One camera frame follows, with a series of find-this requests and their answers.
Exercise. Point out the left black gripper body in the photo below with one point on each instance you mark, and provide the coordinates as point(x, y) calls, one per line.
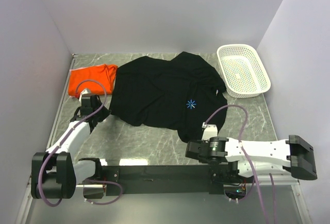
point(96, 117)

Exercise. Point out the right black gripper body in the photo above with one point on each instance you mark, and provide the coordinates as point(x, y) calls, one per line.
point(192, 149)

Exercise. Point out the black t-shirt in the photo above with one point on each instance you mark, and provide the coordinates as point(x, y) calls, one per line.
point(179, 94)

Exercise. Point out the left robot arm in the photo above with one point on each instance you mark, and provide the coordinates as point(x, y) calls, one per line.
point(53, 173)

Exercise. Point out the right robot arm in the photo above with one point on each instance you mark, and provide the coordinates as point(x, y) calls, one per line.
point(294, 155)

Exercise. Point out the folded orange t-shirt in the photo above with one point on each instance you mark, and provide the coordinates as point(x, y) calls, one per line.
point(97, 79)

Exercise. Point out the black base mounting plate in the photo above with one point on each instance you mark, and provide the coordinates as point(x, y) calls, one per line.
point(159, 179)

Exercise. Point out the white perforated plastic basket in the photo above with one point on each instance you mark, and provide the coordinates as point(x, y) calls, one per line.
point(242, 71)

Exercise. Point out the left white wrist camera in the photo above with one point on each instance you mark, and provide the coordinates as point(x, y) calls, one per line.
point(82, 93)

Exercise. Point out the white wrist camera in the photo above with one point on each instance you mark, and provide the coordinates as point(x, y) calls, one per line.
point(82, 93)
point(209, 131)

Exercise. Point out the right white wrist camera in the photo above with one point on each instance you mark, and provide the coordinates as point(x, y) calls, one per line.
point(209, 131)

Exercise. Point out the aluminium frame rail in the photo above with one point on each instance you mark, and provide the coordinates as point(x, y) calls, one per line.
point(263, 179)

